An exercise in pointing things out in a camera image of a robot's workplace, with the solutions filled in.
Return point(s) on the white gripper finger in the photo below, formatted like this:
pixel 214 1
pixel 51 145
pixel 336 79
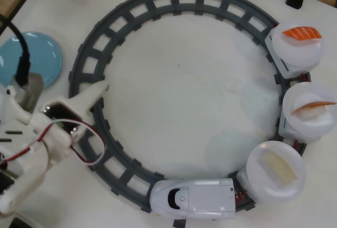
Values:
pixel 90 96

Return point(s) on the pale beige nigiri sushi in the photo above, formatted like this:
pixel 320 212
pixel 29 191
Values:
pixel 279 170

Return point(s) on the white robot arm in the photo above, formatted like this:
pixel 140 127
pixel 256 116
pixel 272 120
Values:
pixel 26 183

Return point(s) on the round blue dish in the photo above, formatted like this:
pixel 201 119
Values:
pixel 44 54

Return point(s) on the white Shinkansen toy locomotive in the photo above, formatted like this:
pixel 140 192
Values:
pixel 205 196

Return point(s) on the white Shinkansen carriage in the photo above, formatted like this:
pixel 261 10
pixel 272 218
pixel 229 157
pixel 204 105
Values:
pixel 280 67
pixel 246 183
pixel 292 133

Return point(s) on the salmon nigiri sushi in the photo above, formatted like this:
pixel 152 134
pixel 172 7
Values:
pixel 302 33

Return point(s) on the grey circular toy track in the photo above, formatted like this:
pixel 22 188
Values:
pixel 200 1

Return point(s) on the dark red train coupler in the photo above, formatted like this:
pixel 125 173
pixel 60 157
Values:
pixel 239 193
pixel 295 143
pixel 305 76

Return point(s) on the round white train plate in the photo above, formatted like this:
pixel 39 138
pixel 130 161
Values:
pixel 310 128
pixel 300 54
pixel 271 191

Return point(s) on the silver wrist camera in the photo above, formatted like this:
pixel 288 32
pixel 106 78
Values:
pixel 33 91

